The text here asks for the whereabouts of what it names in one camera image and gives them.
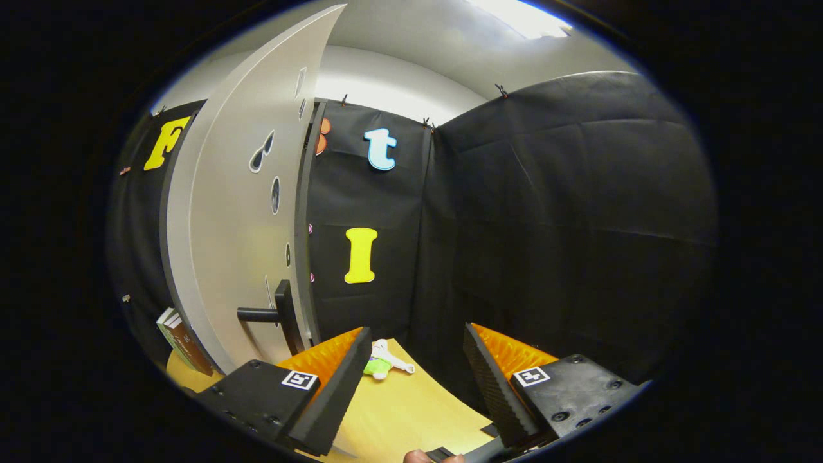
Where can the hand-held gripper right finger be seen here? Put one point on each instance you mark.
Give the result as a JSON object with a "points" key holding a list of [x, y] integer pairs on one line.
{"points": [[498, 392]]}

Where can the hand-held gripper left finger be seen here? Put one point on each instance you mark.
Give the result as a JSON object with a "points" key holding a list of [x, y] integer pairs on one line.
{"points": [[334, 392]]}

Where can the beige cabinet door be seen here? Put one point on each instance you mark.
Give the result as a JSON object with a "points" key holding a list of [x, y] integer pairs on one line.
{"points": [[218, 225]]}

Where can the green and pink plush toy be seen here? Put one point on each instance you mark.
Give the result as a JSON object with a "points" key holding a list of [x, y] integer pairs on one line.
{"points": [[379, 368]]}

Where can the brown book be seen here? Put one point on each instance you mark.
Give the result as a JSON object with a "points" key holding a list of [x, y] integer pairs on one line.
{"points": [[189, 347]]}

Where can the black backdrop cloth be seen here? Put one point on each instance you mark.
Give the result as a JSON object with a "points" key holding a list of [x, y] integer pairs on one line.
{"points": [[546, 225]]}

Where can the grey cabinet body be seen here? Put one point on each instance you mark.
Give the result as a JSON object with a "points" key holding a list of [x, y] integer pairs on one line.
{"points": [[302, 206]]}

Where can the ceiling light strip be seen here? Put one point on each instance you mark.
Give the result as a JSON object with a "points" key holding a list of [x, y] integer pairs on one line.
{"points": [[521, 16]]}

